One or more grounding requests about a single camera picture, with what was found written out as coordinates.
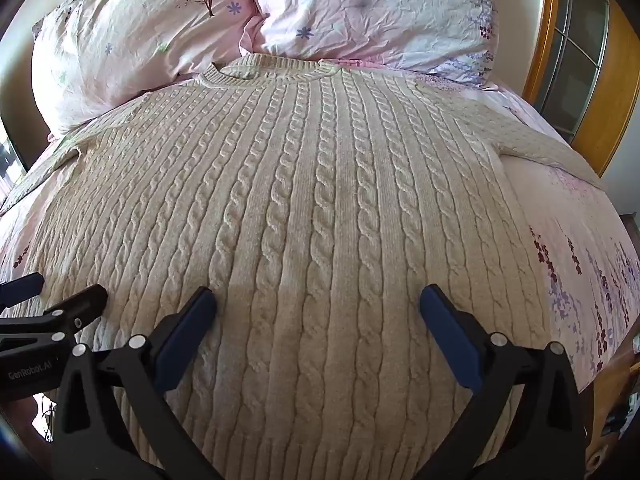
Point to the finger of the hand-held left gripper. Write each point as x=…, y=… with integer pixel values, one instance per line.
x=82, y=305
x=22, y=287

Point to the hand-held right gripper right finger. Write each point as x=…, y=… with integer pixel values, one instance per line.
x=447, y=327

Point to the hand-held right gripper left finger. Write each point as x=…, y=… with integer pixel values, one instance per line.
x=186, y=327

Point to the pink floral bed sheet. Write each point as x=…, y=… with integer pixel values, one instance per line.
x=585, y=260

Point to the pink floral pillow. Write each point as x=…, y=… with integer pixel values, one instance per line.
x=135, y=35
x=375, y=10

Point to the wooden glass-door cabinet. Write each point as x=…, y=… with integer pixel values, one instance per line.
x=587, y=60

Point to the wooden headboard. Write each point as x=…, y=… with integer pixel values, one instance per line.
x=542, y=25

